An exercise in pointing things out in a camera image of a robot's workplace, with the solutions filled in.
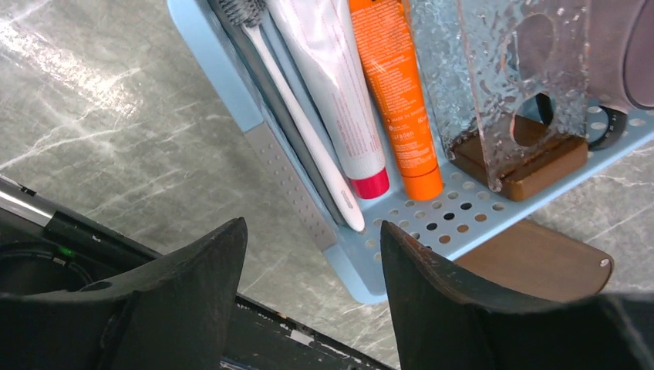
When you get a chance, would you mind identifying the white toothpaste tube red cap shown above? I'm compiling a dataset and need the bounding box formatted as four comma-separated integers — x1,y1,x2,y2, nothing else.
268,0,389,200

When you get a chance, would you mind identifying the clear acrylic holder wooden base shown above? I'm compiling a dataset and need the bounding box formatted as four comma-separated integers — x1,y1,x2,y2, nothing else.
406,1,590,201

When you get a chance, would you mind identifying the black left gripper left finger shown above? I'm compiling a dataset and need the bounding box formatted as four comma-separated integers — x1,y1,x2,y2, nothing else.
1,218,248,369

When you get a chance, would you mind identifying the orange toothpaste tube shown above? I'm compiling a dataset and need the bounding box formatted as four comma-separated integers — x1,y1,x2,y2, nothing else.
349,0,443,201

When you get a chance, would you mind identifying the brown oval wooden tray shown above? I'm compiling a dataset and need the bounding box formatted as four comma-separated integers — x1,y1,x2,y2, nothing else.
455,220,614,302

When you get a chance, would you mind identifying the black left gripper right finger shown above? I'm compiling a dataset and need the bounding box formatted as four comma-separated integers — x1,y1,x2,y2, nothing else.
380,221,653,369

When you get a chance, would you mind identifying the light blue plastic basket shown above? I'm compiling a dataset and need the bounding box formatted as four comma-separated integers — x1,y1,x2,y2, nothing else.
168,1,653,304

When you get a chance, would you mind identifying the purple grey mug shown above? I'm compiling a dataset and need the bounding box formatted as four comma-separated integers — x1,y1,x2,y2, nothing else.
588,0,653,151

